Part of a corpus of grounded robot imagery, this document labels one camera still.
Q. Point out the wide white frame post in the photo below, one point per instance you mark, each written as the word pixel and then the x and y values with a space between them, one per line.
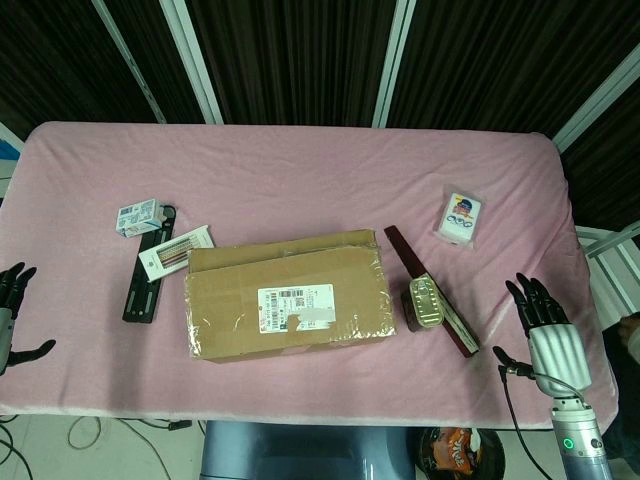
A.
pixel 194 60
pixel 393 62

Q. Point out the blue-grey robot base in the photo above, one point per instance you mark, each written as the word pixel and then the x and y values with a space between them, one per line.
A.
pixel 300 450

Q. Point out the thin white frame post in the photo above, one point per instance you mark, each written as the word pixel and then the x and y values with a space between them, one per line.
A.
pixel 129 61

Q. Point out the black slotted metal plate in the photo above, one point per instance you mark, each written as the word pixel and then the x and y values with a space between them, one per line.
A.
pixel 171 225

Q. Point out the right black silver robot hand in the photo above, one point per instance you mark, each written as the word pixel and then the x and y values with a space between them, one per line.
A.
pixel 557 350

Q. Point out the slanted white frame post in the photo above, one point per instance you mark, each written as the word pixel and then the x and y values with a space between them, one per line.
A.
pixel 600 105

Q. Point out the white cartoon-print card pack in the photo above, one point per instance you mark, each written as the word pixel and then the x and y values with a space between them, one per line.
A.
pixel 460 217

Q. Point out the gold rectangular tin can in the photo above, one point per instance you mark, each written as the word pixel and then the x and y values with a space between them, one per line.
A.
pixel 425 302

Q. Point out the white packet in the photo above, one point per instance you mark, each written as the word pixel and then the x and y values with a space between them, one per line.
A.
pixel 175 252

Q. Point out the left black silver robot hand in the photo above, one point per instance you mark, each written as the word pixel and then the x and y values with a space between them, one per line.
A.
pixel 7 330

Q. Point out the black round bin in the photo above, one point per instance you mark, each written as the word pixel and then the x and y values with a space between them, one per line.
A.
pixel 495 445

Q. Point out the pink tablecloth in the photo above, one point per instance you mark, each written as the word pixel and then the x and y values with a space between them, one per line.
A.
pixel 320 175

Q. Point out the white blue equipment box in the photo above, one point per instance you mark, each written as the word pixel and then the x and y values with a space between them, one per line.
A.
pixel 6 150

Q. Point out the small white blue-print carton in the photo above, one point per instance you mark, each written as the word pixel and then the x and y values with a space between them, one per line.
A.
pixel 137 215

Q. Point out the white metal rack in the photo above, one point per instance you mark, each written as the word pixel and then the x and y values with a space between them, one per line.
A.
pixel 610 242

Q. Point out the brown cardboard shipping box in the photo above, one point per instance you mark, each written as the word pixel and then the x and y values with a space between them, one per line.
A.
pixel 240 290

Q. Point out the orange snack bag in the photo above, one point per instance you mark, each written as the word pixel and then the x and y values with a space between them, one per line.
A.
pixel 455 445

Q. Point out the long dark red box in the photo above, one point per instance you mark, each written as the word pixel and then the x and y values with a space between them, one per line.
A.
pixel 402 250

